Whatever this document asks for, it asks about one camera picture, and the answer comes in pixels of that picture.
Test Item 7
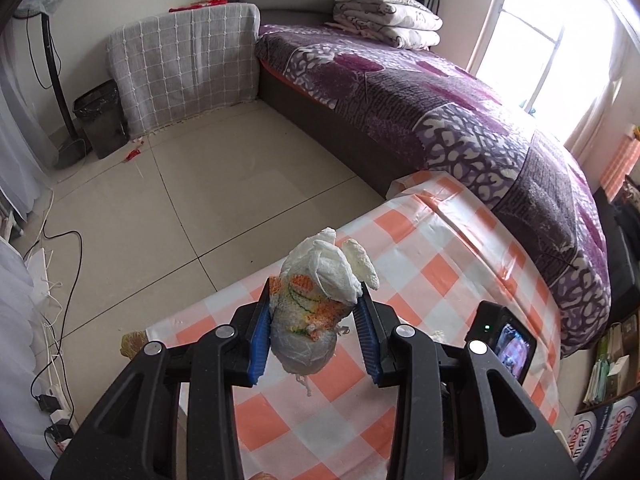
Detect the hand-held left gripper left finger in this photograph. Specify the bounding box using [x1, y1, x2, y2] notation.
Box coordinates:
[50, 277, 275, 480]

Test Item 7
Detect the black trash can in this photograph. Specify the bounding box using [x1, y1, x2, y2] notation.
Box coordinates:
[73, 80, 130, 160]

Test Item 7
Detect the tan fuzzy object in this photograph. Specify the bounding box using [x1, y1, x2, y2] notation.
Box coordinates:
[120, 330, 149, 359]

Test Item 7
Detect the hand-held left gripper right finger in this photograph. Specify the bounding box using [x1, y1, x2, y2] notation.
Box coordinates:
[354, 290, 573, 480]

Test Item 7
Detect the standing fan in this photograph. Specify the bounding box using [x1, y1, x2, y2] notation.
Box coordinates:
[12, 0, 96, 171]

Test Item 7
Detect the wooden bookshelf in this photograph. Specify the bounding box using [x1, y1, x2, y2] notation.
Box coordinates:
[575, 305, 640, 413]

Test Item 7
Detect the dark storage bench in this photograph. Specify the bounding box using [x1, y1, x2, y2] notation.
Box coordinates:
[592, 187, 640, 321]

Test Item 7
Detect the stack of boxes and booklets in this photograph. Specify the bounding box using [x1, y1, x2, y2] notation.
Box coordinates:
[582, 310, 640, 406]

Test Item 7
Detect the bed with purple bedspread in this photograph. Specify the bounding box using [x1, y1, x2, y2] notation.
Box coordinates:
[255, 22, 613, 361]

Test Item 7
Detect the pink drawer cabinet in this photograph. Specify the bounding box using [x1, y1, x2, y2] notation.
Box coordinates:
[600, 135, 640, 201]

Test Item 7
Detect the black cable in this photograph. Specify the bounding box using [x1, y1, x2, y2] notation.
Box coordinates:
[30, 187, 83, 403]

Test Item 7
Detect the white sheer curtain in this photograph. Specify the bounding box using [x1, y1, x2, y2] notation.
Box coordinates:
[0, 20, 56, 221]

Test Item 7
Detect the light curtain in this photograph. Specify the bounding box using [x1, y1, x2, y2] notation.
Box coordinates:
[562, 0, 640, 161]

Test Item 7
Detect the orange checked tablecloth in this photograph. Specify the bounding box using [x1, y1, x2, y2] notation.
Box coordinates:
[145, 170, 568, 480]

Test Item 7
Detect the window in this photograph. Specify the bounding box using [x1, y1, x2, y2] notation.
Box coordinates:
[467, 0, 621, 146]

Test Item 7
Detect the folded white patterned quilt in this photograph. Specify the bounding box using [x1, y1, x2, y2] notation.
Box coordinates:
[332, 0, 444, 32]
[357, 22, 442, 52]

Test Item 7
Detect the white power strip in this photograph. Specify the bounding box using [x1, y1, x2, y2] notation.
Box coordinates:
[47, 385, 77, 427]

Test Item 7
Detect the blue water carton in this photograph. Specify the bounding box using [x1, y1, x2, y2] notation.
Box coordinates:
[557, 395, 640, 480]

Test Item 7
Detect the grey checked cloth cover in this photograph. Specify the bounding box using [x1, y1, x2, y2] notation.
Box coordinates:
[106, 2, 261, 138]

